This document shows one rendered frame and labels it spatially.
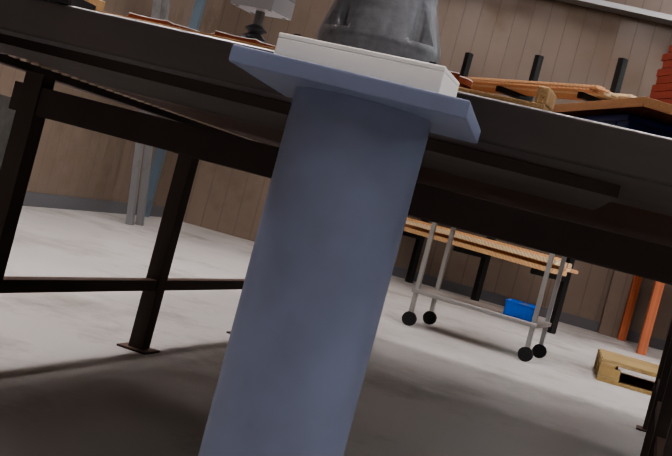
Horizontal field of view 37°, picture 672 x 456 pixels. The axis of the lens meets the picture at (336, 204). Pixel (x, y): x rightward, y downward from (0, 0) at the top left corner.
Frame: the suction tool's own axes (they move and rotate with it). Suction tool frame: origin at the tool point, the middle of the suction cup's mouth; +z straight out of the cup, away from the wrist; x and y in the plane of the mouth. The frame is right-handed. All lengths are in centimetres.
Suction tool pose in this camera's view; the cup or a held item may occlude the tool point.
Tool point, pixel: (253, 39)
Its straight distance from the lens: 173.0
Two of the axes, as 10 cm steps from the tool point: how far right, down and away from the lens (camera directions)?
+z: -2.6, 9.7, 0.1
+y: -8.5, -2.3, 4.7
